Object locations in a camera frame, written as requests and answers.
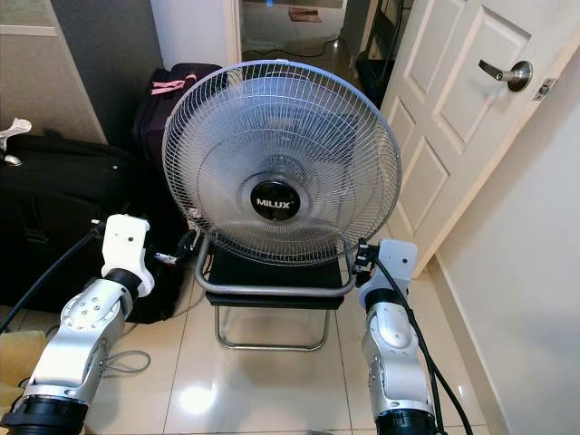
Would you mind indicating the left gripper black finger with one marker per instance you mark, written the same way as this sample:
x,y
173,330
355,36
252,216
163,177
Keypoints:
x,y
189,249

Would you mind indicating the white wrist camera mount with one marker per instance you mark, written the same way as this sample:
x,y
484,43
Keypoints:
x,y
397,258
125,243

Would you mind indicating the silver grille electric fan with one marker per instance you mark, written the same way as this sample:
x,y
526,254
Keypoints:
x,y
275,201

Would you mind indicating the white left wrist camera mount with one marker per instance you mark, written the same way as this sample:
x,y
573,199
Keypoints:
x,y
125,243

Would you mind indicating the crumpled white paper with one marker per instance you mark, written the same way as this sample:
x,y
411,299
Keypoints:
x,y
14,131

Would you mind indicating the black background furniture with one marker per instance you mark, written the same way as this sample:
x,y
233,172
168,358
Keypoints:
x,y
376,45

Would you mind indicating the yellow cartoon print blanket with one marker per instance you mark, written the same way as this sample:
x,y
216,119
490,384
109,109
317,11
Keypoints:
x,y
18,362

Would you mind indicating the white panel door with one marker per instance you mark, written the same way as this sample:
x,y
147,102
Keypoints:
x,y
453,127

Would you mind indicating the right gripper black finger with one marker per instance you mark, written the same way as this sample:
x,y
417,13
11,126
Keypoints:
x,y
360,256

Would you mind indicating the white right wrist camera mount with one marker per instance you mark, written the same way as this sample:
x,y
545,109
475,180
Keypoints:
x,y
397,258

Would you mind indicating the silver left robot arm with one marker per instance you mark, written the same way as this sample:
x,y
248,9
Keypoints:
x,y
82,335

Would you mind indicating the metal door latch plate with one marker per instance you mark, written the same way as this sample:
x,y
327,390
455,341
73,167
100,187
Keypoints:
x,y
545,89

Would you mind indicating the black metal frame chair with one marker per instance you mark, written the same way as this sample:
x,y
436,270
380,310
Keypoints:
x,y
272,274

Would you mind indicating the pink ribbon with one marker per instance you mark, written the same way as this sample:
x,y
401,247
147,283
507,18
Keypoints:
x,y
170,89

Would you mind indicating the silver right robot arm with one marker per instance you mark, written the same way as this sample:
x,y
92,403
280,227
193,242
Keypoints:
x,y
394,349

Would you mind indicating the dark purple suitcase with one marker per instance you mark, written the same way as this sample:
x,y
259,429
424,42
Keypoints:
x,y
159,127

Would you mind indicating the large black suitcase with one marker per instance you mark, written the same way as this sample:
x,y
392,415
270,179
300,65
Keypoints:
x,y
54,199

